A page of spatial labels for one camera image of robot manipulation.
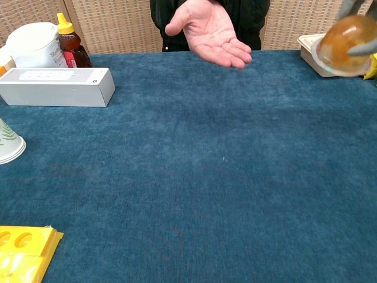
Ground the person's bare hand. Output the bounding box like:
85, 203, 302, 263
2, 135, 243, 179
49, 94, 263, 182
164, 0, 253, 70

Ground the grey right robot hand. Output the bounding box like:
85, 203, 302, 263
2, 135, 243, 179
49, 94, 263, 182
335, 0, 377, 57

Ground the orange jelly cup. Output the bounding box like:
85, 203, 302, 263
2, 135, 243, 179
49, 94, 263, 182
314, 15, 377, 78

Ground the yellow snack bag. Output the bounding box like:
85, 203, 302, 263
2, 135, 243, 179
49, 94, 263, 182
362, 52, 377, 81

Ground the person's dark torso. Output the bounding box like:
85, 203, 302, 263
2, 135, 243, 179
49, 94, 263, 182
149, 0, 271, 53

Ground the beige lidded takeout container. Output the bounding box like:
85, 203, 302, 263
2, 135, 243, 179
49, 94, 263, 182
297, 33, 342, 78

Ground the honey bottle with yellow cap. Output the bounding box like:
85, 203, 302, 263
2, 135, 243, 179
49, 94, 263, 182
56, 12, 93, 68

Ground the blue tablecloth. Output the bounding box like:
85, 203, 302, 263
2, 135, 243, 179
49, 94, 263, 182
0, 50, 377, 283

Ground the white rectangular cardboard box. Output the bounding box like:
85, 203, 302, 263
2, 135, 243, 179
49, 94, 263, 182
0, 67, 116, 108

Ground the white round container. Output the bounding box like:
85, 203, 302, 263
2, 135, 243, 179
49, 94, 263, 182
5, 22, 68, 69

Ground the paper cup with leaf print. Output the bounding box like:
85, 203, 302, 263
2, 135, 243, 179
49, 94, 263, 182
0, 118, 27, 165

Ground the yellow plastic package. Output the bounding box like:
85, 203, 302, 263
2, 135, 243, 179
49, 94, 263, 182
0, 225, 64, 283

